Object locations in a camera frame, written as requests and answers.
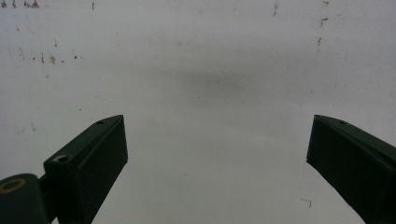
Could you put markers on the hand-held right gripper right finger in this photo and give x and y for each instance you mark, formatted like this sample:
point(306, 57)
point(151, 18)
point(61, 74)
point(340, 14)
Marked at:
point(351, 161)

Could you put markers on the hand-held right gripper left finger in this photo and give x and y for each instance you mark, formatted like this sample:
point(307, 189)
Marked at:
point(90, 168)

